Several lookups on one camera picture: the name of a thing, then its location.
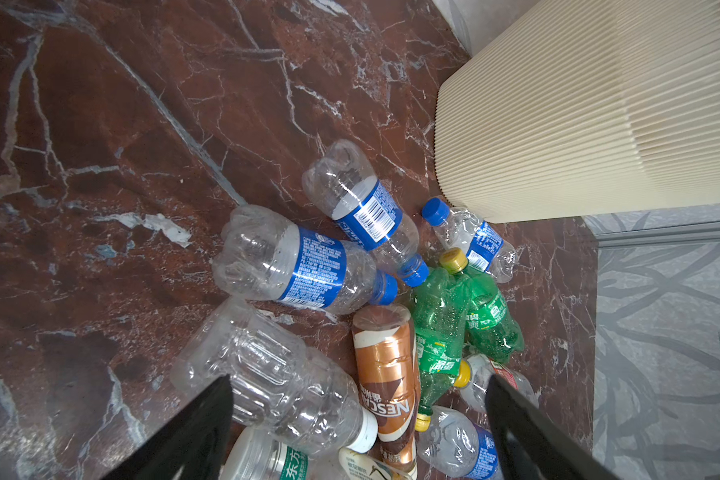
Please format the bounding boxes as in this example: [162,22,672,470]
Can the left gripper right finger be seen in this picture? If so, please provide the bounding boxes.
[485,376,617,480]

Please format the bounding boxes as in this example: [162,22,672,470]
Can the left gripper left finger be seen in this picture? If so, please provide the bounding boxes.
[105,375,234,479]

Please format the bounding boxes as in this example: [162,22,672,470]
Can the clear bottle green label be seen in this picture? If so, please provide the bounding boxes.
[219,427,349,480]

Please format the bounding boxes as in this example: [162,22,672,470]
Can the clear bottle blue label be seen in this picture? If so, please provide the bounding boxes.
[418,406,504,480]
[302,139,429,288]
[211,205,399,315]

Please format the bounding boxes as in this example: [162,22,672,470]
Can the large clear bottle white cap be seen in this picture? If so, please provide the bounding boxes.
[170,297,378,457]

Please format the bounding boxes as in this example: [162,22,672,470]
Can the cream ribbed waste bin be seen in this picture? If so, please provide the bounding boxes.
[434,1,720,223]

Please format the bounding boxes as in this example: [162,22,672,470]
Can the clear bottle red label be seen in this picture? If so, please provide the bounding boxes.
[454,353,541,415]

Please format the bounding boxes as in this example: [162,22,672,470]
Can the green bottle yellow cap right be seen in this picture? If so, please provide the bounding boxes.
[439,248,525,365]

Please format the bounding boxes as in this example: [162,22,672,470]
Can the green bottle yellow cap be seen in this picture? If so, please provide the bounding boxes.
[439,248,525,365]
[412,267,468,432]

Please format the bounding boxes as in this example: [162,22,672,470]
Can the green bottle yellow cap left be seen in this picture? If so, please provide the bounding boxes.
[412,267,468,432]

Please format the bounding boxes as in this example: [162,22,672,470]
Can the brown Nescafe coffee bottle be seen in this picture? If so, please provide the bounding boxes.
[352,304,420,478]

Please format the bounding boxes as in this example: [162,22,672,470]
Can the small bottle blue cap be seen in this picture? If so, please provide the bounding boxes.
[421,197,517,283]

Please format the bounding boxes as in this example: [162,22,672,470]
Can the aluminium frame bar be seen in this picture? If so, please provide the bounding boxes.
[595,221,720,249]

